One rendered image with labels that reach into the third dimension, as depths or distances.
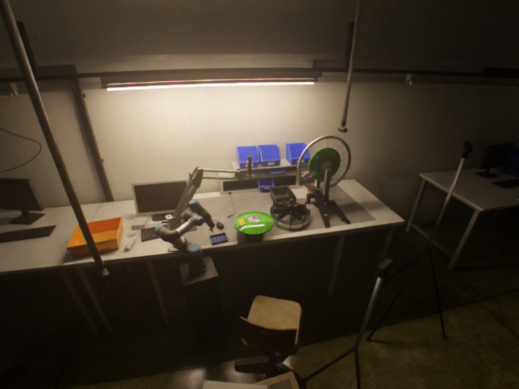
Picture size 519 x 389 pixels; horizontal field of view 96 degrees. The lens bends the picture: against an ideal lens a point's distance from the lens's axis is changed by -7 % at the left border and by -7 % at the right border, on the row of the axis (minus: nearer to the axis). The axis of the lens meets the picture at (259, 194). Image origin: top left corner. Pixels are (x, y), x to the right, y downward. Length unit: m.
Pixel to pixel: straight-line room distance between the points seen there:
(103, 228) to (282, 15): 2.39
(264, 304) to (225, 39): 2.19
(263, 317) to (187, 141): 1.73
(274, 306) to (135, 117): 2.02
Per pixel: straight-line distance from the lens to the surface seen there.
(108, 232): 2.46
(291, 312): 1.96
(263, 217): 1.99
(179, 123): 2.57
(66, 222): 2.83
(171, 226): 1.92
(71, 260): 2.31
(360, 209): 2.61
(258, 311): 1.95
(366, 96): 3.03
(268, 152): 2.71
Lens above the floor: 2.19
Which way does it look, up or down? 29 degrees down
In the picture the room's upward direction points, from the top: straight up
